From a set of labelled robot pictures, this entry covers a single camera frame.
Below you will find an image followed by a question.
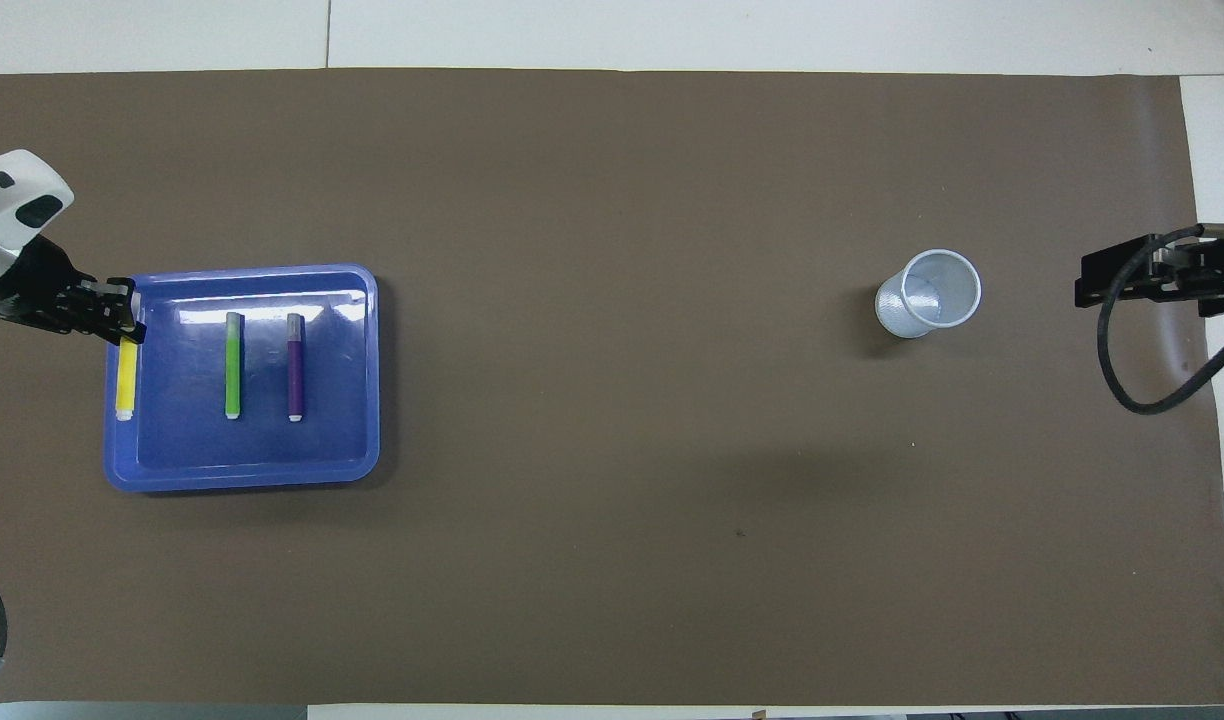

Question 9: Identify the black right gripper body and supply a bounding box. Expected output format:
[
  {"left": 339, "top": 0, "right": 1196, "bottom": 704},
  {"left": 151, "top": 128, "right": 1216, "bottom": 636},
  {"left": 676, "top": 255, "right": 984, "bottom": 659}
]
[{"left": 1150, "top": 238, "right": 1224, "bottom": 301}]

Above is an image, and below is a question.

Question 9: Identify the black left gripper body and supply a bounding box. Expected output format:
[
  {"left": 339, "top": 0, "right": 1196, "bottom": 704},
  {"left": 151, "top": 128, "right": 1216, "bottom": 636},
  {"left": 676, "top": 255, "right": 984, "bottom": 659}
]
[{"left": 0, "top": 236, "right": 85, "bottom": 335}]

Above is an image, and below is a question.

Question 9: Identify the yellow marker pen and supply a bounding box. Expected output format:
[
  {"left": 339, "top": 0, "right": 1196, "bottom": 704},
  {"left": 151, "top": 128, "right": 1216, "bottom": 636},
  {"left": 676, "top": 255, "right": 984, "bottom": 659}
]
[{"left": 115, "top": 343, "right": 139, "bottom": 422}]

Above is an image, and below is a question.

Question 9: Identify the green marker pen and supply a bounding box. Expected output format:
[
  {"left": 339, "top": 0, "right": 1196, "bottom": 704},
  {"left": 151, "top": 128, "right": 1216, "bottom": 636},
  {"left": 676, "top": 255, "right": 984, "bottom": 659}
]
[{"left": 225, "top": 312, "right": 244, "bottom": 420}]

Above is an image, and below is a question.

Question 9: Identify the purple marker pen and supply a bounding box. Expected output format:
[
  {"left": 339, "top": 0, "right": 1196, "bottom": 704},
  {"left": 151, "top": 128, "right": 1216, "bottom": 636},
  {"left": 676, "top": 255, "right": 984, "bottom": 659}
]
[{"left": 287, "top": 313, "right": 305, "bottom": 423}]

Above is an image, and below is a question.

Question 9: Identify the blue plastic tray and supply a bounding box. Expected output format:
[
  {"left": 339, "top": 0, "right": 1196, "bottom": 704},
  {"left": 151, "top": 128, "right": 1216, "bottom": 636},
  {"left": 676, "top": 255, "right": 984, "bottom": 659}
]
[{"left": 104, "top": 263, "right": 381, "bottom": 493}]

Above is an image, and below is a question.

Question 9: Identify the translucent plastic cup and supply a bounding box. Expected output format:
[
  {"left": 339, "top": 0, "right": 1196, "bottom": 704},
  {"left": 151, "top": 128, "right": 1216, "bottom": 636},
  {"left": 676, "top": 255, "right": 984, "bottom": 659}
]
[{"left": 875, "top": 249, "right": 982, "bottom": 340}]

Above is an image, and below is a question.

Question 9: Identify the brown table mat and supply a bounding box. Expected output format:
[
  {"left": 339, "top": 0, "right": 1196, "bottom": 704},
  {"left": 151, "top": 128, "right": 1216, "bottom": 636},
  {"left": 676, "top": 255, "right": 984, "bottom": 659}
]
[{"left": 0, "top": 68, "right": 1224, "bottom": 706}]

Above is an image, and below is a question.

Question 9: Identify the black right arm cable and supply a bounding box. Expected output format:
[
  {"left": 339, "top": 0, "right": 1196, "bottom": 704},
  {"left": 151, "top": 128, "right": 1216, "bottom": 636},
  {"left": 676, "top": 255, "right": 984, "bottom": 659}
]
[{"left": 1098, "top": 224, "right": 1224, "bottom": 415}]

